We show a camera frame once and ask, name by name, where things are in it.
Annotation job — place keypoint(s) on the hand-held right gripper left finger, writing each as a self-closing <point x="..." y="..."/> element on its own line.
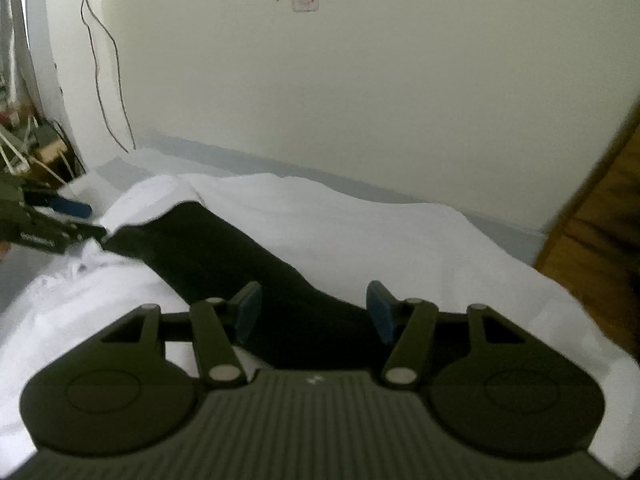
<point x="248" y="312"/>

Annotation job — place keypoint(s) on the pale wall sticker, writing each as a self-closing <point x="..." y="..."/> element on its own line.
<point x="305" y="1"/>

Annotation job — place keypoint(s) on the white door frame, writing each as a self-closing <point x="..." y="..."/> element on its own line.
<point x="42" y="60"/>

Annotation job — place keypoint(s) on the black garment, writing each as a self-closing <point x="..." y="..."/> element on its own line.
<point x="260" y="265"/>

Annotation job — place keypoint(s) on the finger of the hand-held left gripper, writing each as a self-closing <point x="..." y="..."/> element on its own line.
<point x="65" y="205"/>
<point x="60" y="236"/>

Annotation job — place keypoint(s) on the white garment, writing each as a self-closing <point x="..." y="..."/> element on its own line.
<point x="400" y="240"/>

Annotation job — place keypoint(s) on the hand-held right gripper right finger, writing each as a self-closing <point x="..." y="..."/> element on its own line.
<point x="380" y="316"/>

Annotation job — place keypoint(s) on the yellow-brown basket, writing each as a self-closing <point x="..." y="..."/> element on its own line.
<point x="595" y="240"/>

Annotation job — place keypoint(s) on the small tan box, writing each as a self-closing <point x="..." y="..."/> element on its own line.
<point x="50" y="151"/>

